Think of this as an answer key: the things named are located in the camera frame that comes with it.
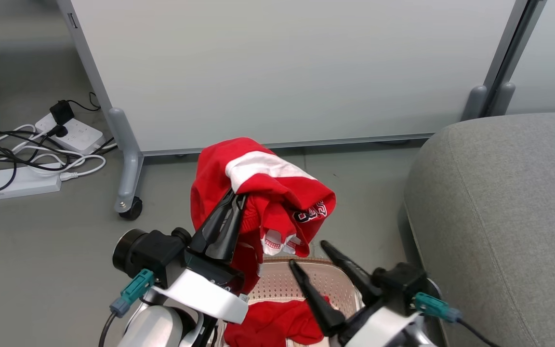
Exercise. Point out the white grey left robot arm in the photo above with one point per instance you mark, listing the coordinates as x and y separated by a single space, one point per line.
154 330

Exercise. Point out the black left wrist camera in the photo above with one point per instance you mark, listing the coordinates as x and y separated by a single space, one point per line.
154 253

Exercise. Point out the white multi-socket power strip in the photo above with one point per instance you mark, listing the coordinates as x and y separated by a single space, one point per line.
77 135

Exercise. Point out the grey partition foot post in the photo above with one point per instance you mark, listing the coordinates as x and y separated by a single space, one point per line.
474 103
504 99

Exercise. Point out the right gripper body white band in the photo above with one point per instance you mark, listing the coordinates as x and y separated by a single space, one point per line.
374 330

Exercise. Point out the black caster wheel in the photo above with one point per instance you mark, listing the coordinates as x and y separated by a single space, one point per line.
133 209

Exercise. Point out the white flat power box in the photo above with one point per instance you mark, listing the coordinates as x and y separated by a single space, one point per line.
24 182

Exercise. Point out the cream perforated laundry basket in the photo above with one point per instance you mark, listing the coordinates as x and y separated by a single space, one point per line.
282 284

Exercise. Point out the black mains plug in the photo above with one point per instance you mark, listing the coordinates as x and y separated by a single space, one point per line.
58 130

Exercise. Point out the grey partition foot with caster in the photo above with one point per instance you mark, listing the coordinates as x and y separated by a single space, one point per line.
130 164

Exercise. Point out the black power adapter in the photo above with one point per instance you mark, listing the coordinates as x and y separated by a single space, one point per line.
61 112

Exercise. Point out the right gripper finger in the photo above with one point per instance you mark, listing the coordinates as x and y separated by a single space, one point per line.
354 274
321 303

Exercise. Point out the grey fabric sofa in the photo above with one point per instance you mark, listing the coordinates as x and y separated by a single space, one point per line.
504 221

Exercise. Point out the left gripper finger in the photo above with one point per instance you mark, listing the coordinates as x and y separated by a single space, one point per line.
230 236
210 231

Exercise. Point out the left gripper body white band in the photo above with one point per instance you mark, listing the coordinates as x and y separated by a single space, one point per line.
205 294

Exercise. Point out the narrow white partition panel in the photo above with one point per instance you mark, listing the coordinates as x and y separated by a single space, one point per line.
552 53

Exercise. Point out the large white partition panel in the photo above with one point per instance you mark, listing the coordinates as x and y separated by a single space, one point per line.
282 72

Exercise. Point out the red and white jersey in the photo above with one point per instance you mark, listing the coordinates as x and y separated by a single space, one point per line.
277 193

